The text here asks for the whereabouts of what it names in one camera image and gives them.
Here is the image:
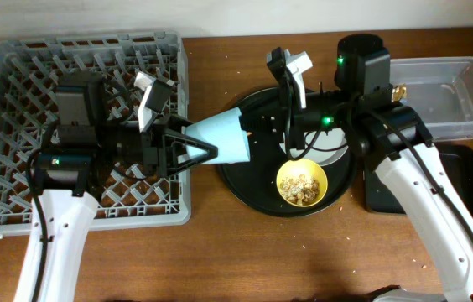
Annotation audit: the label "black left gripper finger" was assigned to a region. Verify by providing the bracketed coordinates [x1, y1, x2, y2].
[164, 128, 218, 175]
[168, 115, 193, 137]

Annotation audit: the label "light blue plastic cup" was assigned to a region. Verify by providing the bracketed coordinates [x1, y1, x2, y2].
[184, 107, 251, 164]

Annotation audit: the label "yellow bowl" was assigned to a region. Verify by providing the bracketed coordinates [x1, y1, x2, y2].
[276, 159, 329, 208]

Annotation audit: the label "food scraps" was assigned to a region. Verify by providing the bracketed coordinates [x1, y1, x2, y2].
[278, 174, 320, 206]

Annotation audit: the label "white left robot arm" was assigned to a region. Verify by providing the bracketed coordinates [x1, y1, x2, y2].
[14, 71, 218, 301]

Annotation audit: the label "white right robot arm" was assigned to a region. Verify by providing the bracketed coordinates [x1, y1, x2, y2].
[241, 34, 473, 301]

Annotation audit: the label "grey dishwasher rack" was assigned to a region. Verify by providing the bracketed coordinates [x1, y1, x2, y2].
[0, 31, 191, 238]

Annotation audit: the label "round black tray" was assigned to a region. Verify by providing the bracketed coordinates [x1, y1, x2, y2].
[217, 133, 357, 217]

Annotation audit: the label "white ceramic plate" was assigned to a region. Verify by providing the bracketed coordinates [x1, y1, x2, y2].
[278, 125, 349, 167]

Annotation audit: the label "gold foil wrapper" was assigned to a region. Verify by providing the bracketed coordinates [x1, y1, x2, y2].
[392, 84, 407, 102]

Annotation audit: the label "clear plastic bin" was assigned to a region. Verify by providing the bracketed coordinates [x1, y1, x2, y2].
[390, 56, 473, 141]

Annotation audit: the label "black rectangular tray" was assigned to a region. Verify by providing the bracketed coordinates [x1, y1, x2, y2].
[364, 143, 473, 217]

